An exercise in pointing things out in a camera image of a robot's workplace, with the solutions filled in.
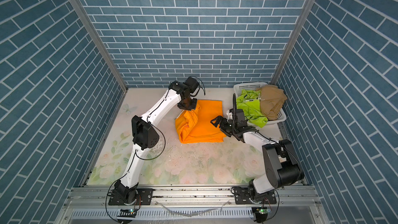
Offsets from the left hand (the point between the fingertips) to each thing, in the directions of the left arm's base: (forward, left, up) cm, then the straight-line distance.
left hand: (192, 108), depth 93 cm
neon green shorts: (+4, -36, +1) cm, 36 cm away
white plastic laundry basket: (-3, -56, -4) cm, 56 cm away
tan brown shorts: (+5, -50, +2) cm, 50 cm away
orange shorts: (-12, -2, -2) cm, 12 cm away
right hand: (-9, -13, -3) cm, 16 cm away
